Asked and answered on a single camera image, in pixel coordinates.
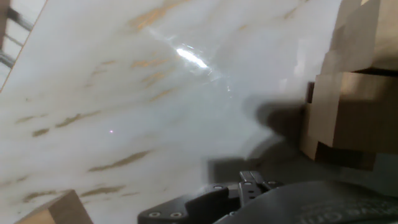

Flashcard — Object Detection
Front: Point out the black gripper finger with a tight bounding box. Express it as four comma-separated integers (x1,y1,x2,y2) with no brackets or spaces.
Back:
137,170,284,224

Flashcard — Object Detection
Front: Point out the white marble pattern board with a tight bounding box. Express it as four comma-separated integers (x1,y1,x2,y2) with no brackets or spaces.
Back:
0,0,398,224

